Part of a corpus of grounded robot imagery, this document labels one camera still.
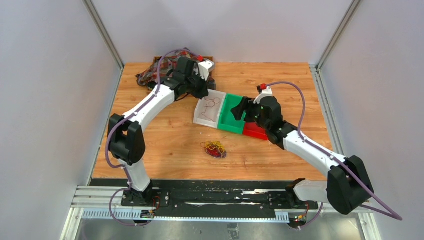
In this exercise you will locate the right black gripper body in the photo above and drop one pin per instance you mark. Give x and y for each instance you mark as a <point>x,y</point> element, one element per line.
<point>253,114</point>

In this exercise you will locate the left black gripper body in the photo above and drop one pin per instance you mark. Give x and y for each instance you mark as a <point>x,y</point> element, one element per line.
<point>197,86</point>

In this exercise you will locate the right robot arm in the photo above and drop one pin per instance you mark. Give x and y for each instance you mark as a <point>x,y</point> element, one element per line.
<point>347,185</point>

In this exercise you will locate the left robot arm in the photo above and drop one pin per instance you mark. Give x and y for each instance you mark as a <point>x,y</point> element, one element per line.
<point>125,137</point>

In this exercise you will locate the green plastic bin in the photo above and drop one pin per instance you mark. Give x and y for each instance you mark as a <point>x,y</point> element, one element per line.
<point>226,121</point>

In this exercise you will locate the red plastic bin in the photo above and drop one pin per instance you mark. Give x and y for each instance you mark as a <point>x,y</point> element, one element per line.
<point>252,130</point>

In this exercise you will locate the white plastic bin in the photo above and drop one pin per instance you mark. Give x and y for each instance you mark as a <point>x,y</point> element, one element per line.
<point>208,109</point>

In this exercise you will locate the wooden tray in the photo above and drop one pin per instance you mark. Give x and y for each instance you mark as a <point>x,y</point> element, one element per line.
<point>155,61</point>

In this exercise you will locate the plaid shirt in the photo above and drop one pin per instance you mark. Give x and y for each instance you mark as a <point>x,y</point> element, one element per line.
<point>184,72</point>

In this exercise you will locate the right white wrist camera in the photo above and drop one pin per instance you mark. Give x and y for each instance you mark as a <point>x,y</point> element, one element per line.
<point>263,91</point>

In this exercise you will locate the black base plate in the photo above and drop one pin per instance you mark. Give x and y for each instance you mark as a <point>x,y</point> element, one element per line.
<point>220,199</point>

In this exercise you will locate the aluminium frame rail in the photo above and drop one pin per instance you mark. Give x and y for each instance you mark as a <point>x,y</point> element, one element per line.
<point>96,213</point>

